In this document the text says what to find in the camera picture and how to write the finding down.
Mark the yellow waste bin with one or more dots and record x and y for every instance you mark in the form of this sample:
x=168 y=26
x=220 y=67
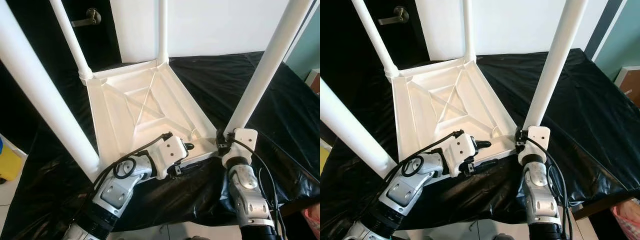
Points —
x=10 y=162
x=324 y=157

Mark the white plastic table leg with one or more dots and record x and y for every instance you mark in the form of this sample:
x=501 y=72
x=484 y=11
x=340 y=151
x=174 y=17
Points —
x=375 y=37
x=350 y=135
x=40 y=95
x=469 y=30
x=70 y=40
x=555 y=60
x=163 y=30
x=270 y=60

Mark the dark wooden table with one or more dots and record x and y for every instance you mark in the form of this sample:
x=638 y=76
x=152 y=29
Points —
x=597 y=206

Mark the black plastic table cover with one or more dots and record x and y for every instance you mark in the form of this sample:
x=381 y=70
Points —
x=250 y=95
x=575 y=100

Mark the grey right robot foot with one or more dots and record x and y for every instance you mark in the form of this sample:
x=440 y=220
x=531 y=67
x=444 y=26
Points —
x=201 y=238
x=504 y=237

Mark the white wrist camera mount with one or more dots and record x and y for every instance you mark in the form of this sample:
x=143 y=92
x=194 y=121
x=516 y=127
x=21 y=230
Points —
x=535 y=142
x=170 y=152
x=462 y=150
x=242 y=145

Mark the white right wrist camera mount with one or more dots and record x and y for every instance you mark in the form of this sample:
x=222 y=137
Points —
x=535 y=142
x=242 y=145

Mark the black door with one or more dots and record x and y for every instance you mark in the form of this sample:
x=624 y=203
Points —
x=410 y=40
x=100 y=40

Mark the brown wooden cabinet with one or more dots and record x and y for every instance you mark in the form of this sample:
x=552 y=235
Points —
x=630 y=85
x=314 y=81

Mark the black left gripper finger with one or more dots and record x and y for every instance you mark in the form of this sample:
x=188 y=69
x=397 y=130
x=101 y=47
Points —
x=485 y=164
x=189 y=146
x=483 y=144
x=195 y=166

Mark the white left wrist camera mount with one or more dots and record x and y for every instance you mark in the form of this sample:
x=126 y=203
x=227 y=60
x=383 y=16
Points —
x=462 y=150
x=170 y=152

